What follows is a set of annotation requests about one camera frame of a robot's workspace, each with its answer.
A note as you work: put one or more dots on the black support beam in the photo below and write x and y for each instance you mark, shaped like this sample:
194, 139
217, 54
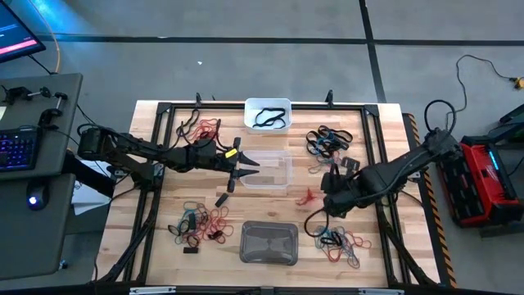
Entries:
88, 176

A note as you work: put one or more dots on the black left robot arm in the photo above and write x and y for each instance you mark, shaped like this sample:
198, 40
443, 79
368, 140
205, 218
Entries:
135, 145

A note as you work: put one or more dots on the black equipment case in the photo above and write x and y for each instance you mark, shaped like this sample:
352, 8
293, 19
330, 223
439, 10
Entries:
511, 131

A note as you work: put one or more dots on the black computer mouse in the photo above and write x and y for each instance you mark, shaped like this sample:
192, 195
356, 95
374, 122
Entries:
39, 194

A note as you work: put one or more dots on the black aluminium table frame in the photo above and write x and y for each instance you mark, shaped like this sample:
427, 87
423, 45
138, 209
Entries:
327, 107

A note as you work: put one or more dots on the white paper sheet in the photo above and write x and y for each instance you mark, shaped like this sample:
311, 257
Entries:
86, 201

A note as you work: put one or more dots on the black frame clamp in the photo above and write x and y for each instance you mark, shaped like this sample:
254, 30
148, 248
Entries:
199, 100
329, 98

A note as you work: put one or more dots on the yellow tape tag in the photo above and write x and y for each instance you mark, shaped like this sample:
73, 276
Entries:
231, 153

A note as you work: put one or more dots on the short black band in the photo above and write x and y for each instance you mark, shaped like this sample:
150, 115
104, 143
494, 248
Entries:
221, 200
213, 235
191, 250
191, 221

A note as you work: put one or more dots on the backlit black keyboard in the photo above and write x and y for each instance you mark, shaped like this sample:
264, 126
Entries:
16, 149

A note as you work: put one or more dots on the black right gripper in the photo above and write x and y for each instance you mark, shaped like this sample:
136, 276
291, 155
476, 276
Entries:
348, 192

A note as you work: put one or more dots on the black metal clamp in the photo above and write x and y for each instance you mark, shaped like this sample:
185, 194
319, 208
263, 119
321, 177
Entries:
49, 114
16, 93

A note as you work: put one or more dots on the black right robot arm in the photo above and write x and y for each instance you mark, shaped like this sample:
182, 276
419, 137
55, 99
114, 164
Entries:
409, 164

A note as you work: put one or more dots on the red black tool case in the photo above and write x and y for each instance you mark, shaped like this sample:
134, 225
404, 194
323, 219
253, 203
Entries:
475, 184

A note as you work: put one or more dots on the black rubber band tangle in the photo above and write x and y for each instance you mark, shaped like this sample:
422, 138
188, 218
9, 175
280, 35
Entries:
323, 143

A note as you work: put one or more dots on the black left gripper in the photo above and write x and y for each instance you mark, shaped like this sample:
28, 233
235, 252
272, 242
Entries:
204, 157

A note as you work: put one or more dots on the clear plastic basket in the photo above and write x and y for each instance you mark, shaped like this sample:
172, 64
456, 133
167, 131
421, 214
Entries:
282, 180

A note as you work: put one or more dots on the silver metal bracket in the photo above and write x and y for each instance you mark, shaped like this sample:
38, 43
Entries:
380, 291
151, 290

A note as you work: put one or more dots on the computer monitor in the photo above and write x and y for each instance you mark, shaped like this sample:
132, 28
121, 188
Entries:
16, 37

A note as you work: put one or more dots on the smoky grey plastic basket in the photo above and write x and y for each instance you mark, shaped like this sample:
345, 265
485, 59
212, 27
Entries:
249, 229

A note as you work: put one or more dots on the white plastic basket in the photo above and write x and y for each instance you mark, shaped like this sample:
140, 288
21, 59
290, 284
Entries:
248, 114

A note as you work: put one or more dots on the yellow black hazard tape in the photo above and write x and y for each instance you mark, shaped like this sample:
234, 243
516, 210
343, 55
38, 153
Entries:
439, 229

